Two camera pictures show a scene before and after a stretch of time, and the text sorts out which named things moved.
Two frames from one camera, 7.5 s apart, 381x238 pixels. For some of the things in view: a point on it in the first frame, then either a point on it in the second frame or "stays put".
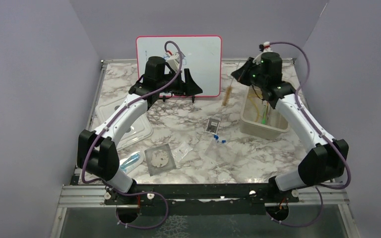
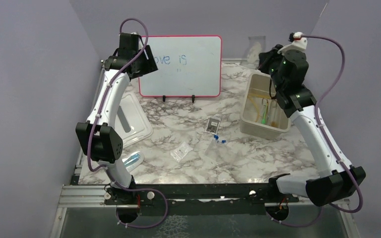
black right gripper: x=240 y=74 to x=265 y=58
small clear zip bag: x=181 y=150 stays put
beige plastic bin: x=257 y=120 stays put
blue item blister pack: x=128 y=164 stays put
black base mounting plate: x=201 y=200 stays put
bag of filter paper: x=159 y=159 to x=257 y=44
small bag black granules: x=213 y=125 stays put
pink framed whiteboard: x=203 y=56 stays put
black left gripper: x=189 y=86 to x=149 y=65
